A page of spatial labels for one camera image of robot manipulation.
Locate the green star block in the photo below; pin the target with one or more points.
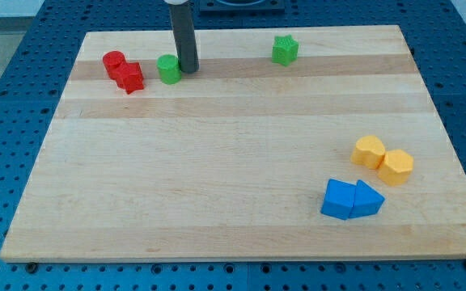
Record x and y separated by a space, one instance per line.
284 50

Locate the light wooden board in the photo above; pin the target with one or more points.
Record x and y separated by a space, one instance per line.
232 162

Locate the blue triangle block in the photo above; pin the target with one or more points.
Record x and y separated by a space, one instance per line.
367 201

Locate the green cylinder block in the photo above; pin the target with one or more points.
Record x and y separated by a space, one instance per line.
169 69

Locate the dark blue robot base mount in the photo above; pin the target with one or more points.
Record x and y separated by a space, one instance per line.
227 6

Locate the yellow hexagon block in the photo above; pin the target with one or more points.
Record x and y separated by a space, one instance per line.
396 167

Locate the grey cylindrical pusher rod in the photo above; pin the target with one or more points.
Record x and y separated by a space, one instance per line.
184 35

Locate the red star block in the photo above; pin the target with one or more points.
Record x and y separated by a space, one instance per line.
129 77

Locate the red cylinder block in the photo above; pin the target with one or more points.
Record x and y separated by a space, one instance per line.
112 60

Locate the blue cube block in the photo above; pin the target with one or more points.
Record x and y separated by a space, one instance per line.
338 199

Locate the yellow heart block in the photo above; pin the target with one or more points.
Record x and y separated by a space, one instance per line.
368 151

